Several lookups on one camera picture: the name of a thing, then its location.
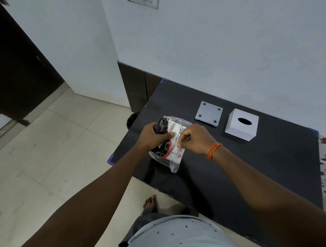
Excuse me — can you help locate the person's right hand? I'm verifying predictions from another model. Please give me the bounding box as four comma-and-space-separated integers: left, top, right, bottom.
177, 124, 217, 156

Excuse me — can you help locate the person's left hand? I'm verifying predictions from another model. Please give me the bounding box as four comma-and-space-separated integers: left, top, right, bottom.
137, 122, 176, 152

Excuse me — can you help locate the clear plastic tissue packet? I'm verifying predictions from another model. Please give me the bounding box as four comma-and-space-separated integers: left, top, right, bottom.
149, 116, 193, 173

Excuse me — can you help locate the person's right forearm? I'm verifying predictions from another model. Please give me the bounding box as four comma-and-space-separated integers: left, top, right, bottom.
212, 147, 326, 247

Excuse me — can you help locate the person's left forearm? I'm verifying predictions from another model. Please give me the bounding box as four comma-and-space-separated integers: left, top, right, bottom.
21, 140, 152, 247

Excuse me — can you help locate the orange thread wristband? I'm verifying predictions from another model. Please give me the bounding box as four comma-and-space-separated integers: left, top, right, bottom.
206, 142, 223, 160

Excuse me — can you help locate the black round object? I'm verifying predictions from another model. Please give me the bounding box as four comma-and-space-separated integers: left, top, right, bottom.
126, 112, 140, 130

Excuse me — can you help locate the dark wooden cabinet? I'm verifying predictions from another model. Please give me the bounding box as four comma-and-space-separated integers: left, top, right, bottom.
117, 61, 163, 113

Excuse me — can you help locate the white tissue box cover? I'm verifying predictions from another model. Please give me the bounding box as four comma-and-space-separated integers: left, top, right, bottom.
225, 108, 259, 141

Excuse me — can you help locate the person's foot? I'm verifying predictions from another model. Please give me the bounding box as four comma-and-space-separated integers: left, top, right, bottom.
143, 195, 158, 213

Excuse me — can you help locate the person's light blue shirt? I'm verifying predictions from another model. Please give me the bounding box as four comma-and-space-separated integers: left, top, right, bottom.
127, 215, 238, 247

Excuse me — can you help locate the dark wooden door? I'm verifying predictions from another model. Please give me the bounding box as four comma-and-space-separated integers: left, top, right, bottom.
0, 5, 65, 127

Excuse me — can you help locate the grey square base plate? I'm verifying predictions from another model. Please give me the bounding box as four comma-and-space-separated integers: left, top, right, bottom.
195, 101, 223, 127

